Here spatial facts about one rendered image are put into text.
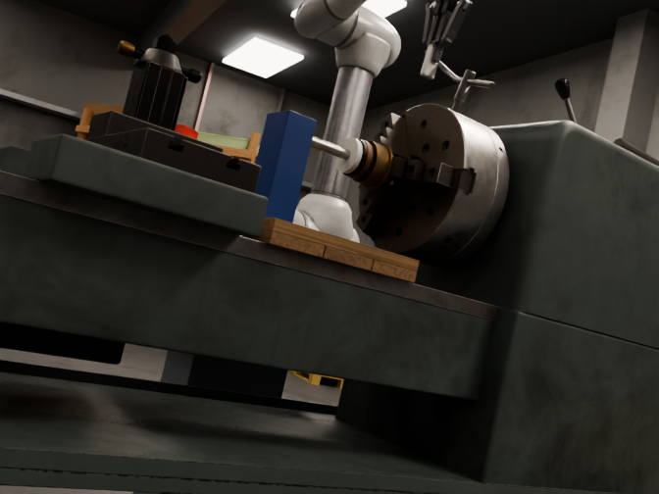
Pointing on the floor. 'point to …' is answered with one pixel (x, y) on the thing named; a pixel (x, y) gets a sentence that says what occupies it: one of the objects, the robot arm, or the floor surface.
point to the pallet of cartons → (318, 378)
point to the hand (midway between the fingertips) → (430, 62)
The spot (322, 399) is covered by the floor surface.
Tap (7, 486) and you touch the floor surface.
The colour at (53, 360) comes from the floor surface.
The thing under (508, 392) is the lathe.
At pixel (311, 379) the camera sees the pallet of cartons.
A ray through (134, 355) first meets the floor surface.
